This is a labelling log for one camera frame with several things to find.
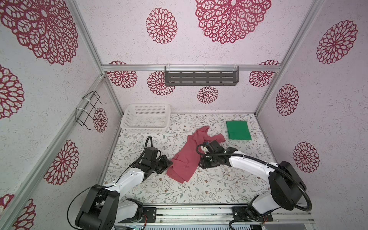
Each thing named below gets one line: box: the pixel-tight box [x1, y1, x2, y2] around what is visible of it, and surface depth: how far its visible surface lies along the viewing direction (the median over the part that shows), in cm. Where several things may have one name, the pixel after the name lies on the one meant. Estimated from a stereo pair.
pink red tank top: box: [166, 126, 226, 184], surface depth 95 cm
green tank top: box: [226, 120, 253, 140], surface depth 111 cm
